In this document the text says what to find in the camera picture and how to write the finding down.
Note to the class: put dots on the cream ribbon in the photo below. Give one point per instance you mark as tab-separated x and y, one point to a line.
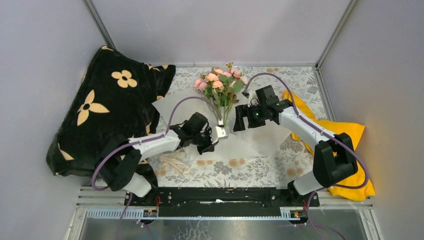
175	162

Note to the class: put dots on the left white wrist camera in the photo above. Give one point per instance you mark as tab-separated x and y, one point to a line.
219	131

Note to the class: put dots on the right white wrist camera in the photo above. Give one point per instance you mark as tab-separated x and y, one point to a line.
252	99

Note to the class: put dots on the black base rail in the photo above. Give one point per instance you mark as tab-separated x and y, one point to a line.
244	202

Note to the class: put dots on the black flower-pattern blanket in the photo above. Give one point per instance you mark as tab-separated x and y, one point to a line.
115	98

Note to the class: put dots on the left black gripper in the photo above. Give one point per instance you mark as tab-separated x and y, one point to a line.
208	148

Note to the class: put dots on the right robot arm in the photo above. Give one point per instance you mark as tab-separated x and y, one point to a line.
333	159

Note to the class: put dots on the pink fake flower bouquet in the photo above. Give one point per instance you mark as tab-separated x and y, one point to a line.
220	86

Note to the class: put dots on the floral tablecloth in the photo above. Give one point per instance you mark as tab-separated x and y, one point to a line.
291	161

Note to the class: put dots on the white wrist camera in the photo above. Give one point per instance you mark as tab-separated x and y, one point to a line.
252	99
219	131

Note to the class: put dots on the white wrapping paper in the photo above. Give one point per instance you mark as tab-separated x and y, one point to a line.
263	141

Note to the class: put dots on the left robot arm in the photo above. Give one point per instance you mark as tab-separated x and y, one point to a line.
117	163

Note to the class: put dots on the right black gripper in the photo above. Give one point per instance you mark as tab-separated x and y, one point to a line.
242	111

